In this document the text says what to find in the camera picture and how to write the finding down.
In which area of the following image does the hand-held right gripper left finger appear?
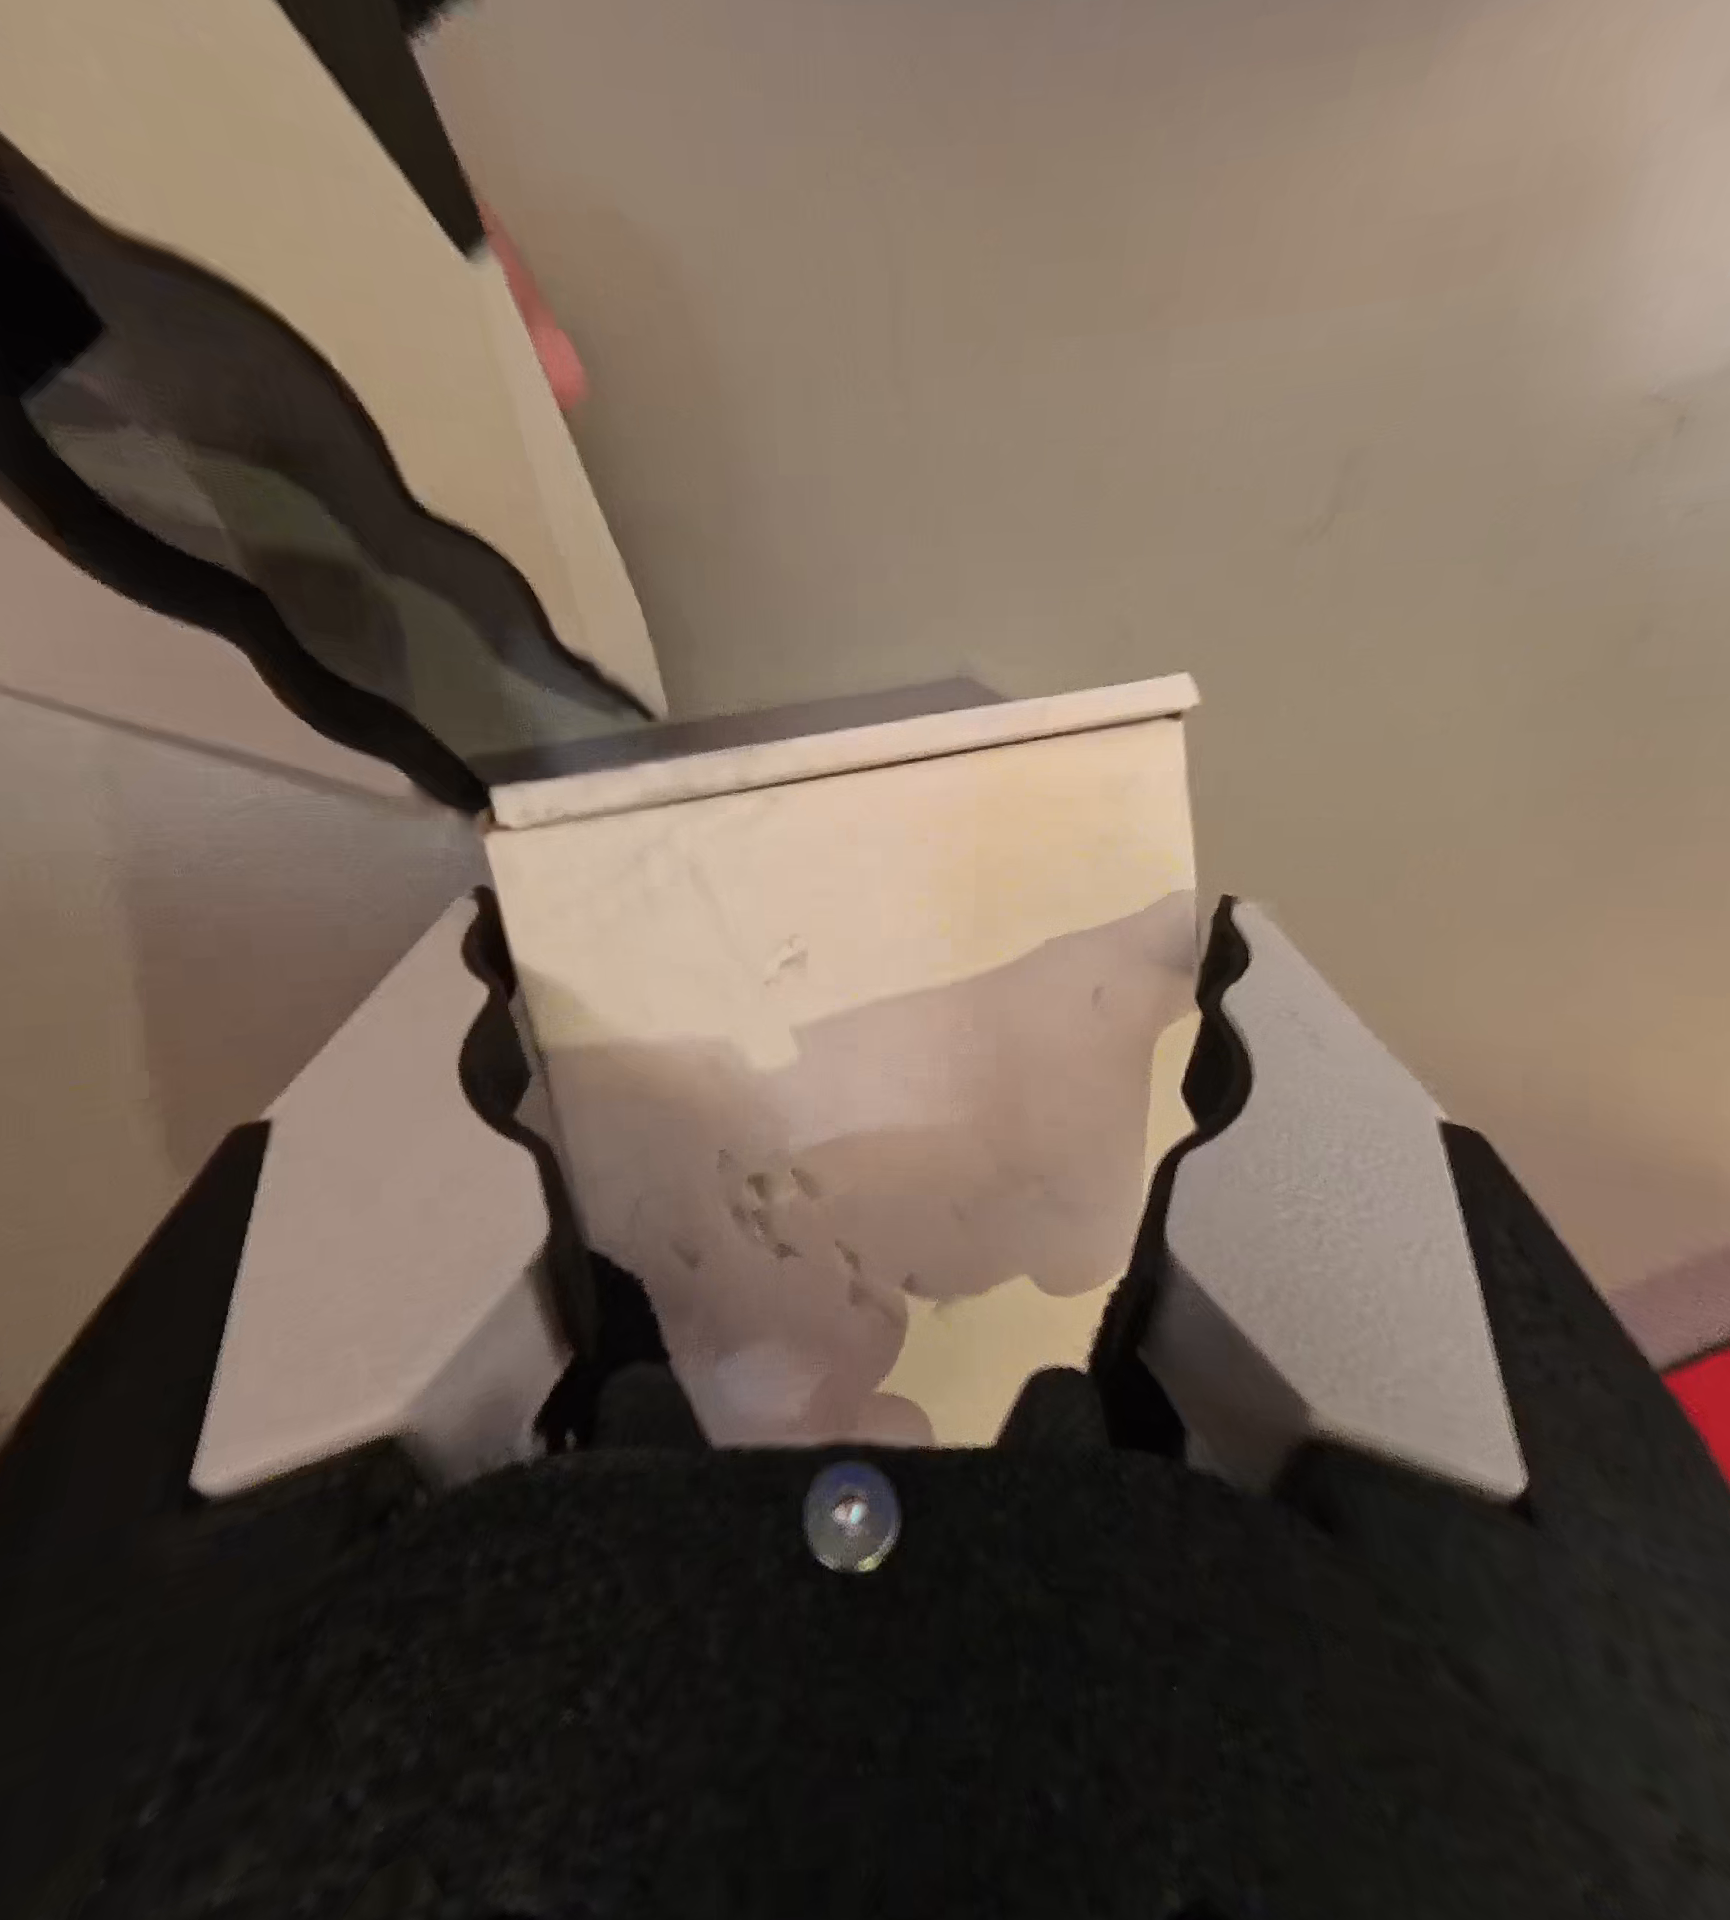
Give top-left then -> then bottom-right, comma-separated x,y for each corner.
190,888 -> 693,1502

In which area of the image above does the white cardboard mailer box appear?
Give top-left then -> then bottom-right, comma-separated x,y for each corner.
481,674 -> 1203,1450

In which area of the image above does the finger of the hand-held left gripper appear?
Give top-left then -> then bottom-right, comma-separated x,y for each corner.
0,0 -> 663,726
0,343 -> 492,816

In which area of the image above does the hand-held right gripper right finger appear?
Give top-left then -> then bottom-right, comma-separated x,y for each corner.
1089,895 -> 1533,1510

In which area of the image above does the person's left hand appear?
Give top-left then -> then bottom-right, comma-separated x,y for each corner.
481,209 -> 591,409

